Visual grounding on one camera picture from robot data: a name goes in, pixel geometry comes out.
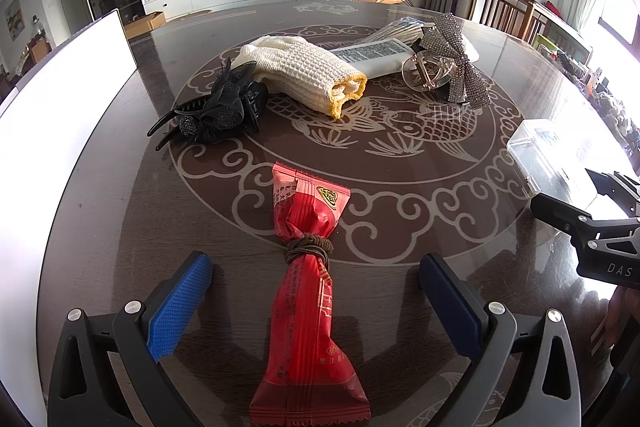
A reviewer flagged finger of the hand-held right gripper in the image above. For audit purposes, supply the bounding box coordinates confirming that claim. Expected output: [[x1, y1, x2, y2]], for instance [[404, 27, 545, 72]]
[[530, 193, 597, 239], [585, 168, 640, 217]]

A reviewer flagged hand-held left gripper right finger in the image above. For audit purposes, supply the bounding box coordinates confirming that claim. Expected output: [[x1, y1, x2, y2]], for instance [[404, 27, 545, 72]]
[[419, 253, 583, 427]]

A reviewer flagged white packet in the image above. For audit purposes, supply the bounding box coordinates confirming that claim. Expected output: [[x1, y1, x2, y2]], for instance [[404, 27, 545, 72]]
[[327, 38, 416, 80]]

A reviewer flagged clear plastic box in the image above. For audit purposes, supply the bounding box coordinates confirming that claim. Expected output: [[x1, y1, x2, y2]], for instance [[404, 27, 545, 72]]
[[506, 119, 601, 202]]

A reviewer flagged clear packet of cotton swabs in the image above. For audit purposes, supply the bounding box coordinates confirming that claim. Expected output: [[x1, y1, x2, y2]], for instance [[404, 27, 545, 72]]
[[360, 17, 436, 48]]

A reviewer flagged cardboard box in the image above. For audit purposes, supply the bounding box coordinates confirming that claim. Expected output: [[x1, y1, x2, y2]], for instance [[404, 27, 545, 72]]
[[122, 11, 167, 38]]

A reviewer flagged red snack packet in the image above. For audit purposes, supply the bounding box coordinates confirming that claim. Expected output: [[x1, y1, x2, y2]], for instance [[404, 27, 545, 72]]
[[249, 161, 372, 425]]

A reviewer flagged black hair clip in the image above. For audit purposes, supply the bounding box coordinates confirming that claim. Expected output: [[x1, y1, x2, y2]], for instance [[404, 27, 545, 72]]
[[146, 59, 271, 152]]

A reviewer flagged cream knit glove yellow cuff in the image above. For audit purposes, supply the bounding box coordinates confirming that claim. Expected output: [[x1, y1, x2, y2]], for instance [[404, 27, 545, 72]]
[[232, 35, 368, 118]]

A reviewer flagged wall painting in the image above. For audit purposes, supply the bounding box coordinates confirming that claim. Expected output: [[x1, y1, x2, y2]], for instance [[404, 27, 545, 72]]
[[5, 0, 26, 40]]

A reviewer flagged brown hair tie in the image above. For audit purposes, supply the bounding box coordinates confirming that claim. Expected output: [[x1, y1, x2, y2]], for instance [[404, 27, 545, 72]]
[[285, 233, 335, 264]]

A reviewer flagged pile of assorted clutter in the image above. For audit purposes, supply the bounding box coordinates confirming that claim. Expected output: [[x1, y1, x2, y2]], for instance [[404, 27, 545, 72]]
[[532, 32, 640, 148]]

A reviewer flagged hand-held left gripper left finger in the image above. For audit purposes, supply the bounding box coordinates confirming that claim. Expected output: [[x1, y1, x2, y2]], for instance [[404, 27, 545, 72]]
[[46, 251, 213, 427]]

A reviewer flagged clear hair claw rhinestone bow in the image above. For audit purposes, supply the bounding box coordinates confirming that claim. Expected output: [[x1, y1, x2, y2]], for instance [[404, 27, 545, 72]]
[[402, 13, 492, 110]]

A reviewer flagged wooden chair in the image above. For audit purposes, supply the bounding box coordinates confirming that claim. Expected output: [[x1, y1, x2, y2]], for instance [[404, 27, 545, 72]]
[[467, 0, 551, 42]]

